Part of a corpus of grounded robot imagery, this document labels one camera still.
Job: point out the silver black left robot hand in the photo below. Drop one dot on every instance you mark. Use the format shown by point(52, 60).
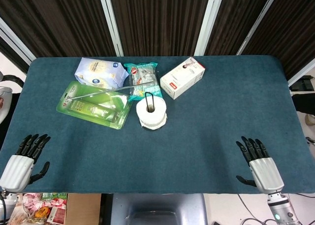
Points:
point(17, 172)

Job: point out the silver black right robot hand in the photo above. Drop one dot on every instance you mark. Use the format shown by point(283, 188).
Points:
point(267, 173)

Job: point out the white paper towel roll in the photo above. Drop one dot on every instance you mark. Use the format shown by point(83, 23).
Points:
point(157, 111)

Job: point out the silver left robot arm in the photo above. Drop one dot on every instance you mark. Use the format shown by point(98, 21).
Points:
point(9, 202)

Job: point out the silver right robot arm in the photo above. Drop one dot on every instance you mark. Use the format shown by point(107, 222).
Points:
point(280, 210)

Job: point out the black metal paper holder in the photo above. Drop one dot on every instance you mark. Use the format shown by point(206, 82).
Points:
point(145, 100)

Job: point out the pink patterned packet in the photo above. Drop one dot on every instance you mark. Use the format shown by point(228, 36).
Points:
point(30, 201)

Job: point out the green snack packet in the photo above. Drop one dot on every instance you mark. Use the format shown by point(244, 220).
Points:
point(55, 198)

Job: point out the orange snack packet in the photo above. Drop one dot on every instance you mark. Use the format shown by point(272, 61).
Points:
point(41, 212)

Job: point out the red white snack packet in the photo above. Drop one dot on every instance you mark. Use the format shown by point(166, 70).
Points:
point(57, 216)

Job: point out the white rounded object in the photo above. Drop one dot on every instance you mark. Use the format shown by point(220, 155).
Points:
point(5, 104)

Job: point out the brown cardboard box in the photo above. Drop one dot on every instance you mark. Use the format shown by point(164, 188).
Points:
point(83, 207)

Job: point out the black equipment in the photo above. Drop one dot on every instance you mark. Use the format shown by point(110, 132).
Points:
point(304, 97)

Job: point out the black curved chair back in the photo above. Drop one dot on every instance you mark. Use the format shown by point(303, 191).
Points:
point(13, 77)

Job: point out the blue table cloth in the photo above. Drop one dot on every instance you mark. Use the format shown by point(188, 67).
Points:
point(172, 148)

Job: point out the green blister pack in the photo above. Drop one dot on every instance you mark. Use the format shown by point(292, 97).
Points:
point(98, 109)

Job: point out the silver metal rod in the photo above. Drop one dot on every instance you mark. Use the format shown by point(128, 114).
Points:
point(103, 93)

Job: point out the white cardboard product box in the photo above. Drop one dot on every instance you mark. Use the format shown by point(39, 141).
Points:
point(182, 79)

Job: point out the white blue pouch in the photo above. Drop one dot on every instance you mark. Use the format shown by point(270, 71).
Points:
point(98, 70)

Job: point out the teal plastic package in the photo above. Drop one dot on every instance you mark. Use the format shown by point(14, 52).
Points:
point(144, 72)

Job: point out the dark brown pleated curtain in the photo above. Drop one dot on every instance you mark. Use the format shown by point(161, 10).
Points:
point(160, 20)

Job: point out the white metal frame post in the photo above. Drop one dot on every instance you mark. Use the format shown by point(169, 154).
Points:
point(110, 20)
point(17, 44)
point(209, 20)
point(258, 20)
point(302, 77)

